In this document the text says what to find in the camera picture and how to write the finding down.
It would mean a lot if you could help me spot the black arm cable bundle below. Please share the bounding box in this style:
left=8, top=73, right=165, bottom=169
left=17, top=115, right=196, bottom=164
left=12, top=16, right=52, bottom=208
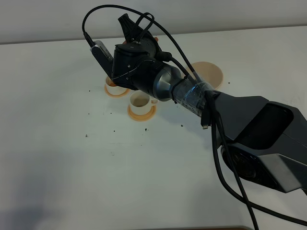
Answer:
left=82, top=5, right=307, bottom=230

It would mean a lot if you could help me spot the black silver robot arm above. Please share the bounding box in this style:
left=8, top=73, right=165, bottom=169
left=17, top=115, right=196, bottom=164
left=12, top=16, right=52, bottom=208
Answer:
left=111, top=14, right=307, bottom=193

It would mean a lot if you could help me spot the brown clay teapot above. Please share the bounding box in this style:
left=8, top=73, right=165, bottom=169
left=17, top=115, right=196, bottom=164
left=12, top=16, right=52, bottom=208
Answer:
left=122, top=37, right=158, bottom=46

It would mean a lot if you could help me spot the far orange coaster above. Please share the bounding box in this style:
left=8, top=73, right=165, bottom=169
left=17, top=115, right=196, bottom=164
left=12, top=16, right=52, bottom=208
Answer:
left=104, top=84, right=130, bottom=98

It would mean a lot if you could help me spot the white teacup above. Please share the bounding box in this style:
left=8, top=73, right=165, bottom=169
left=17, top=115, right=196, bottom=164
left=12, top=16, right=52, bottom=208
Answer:
left=105, top=77, right=129, bottom=96
left=130, top=91, right=158, bottom=115

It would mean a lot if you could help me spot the far white teacup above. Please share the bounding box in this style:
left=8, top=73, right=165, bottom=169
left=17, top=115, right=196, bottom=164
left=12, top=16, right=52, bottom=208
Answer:
left=105, top=77, right=129, bottom=96

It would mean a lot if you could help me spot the orange coaster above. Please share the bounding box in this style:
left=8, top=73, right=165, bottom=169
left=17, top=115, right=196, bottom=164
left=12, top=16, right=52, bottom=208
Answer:
left=127, top=105, right=156, bottom=122
left=104, top=84, right=130, bottom=98

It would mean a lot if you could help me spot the near orange coaster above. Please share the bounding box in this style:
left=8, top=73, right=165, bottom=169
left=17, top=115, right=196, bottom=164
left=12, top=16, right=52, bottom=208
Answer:
left=127, top=105, right=156, bottom=122

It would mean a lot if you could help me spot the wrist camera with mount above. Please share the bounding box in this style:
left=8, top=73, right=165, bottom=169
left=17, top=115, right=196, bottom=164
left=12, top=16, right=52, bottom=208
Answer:
left=91, top=40, right=113, bottom=80

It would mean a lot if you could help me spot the beige teapot coaster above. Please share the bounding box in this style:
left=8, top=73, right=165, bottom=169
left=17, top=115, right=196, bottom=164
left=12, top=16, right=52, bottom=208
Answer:
left=186, top=61, right=224, bottom=90

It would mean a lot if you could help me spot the near white teacup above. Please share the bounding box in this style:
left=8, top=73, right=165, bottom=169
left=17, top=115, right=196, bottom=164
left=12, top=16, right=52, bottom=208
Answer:
left=130, top=91, right=158, bottom=115

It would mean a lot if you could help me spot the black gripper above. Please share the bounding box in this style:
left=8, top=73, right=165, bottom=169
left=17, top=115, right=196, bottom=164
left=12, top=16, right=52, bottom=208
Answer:
left=111, top=14, right=170, bottom=95

